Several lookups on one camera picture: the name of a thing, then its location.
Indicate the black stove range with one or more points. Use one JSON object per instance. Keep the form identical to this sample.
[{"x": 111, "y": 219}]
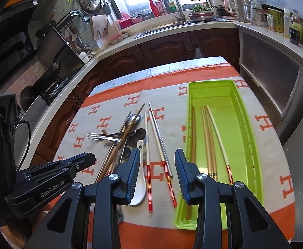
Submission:
[{"x": 60, "y": 62}]

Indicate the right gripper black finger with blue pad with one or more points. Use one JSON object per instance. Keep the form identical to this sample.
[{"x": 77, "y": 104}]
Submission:
[{"x": 76, "y": 163}]

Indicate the small steel spoon gold handle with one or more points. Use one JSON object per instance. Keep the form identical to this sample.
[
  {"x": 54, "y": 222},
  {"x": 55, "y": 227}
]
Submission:
[{"x": 125, "y": 153}]

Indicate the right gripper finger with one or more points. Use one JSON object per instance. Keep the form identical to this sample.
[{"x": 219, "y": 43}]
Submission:
[
  {"x": 66, "y": 224},
  {"x": 249, "y": 225}
]

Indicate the pink white electric kettle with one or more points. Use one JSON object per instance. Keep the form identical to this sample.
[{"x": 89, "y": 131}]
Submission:
[{"x": 238, "y": 8}]

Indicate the steel fork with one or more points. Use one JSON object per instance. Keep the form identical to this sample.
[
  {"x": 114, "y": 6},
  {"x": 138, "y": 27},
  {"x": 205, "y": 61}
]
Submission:
[{"x": 100, "y": 137}]

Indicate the dark brown wooden chopstick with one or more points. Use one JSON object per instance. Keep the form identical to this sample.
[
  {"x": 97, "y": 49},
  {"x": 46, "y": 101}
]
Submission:
[{"x": 193, "y": 153}]

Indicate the large steel spoon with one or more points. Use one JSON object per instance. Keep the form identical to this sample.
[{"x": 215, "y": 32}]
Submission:
[{"x": 132, "y": 119}]

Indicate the white chopstick red striped end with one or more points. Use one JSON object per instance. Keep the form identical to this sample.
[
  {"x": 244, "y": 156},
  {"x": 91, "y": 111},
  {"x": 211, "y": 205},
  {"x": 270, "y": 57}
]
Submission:
[{"x": 148, "y": 170}]

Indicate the grey metal cabinet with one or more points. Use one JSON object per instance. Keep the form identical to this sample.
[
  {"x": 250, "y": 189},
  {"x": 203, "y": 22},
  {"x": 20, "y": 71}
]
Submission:
[{"x": 274, "y": 72}]

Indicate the lime green plastic tray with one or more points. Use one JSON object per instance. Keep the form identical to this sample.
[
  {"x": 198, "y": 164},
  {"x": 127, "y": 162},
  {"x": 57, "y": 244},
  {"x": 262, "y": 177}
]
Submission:
[{"x": 231, "y": 116}]

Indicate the pale chopstick red end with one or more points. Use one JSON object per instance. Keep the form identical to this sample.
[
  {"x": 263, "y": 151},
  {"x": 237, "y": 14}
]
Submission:
[{"x": 228, "y": 168}]

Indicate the orange beige H-pattern cloth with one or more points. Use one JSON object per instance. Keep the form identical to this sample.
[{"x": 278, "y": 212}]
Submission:
[{"x": 166, "y": 88}]

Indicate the steel kitchen faucet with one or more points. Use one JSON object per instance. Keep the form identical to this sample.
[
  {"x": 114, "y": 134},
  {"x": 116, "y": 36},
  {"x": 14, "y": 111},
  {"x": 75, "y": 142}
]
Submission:
[{"x": 175, "y": 4}]

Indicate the red spray bottle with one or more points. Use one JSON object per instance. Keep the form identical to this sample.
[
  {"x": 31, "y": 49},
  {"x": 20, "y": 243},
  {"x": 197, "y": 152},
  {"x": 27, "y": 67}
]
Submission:
[{"x": 154, "y": 8}]

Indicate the white ceramic soup spoon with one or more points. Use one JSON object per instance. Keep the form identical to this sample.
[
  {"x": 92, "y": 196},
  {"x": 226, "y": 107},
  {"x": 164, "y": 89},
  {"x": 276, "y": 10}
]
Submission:
[{"x": 140, "y": 189}]

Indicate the bamboo chopstick red black end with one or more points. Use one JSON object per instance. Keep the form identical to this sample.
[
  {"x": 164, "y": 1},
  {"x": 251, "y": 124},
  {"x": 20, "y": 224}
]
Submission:
[{"x": 207, "y": 146}]

